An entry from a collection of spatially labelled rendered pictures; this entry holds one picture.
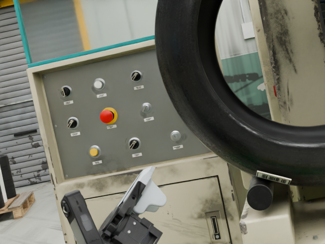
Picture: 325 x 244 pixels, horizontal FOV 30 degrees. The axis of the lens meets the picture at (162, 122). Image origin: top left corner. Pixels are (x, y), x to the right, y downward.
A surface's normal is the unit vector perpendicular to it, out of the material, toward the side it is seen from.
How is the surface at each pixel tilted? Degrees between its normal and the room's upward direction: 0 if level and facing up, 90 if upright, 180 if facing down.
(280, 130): 81
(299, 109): 90
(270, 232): 90
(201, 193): 90
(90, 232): 68
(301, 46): 90
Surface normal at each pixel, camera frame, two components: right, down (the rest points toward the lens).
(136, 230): 0.34, -0.37
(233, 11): -0.05, 0.07
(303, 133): -0.19, -0.09
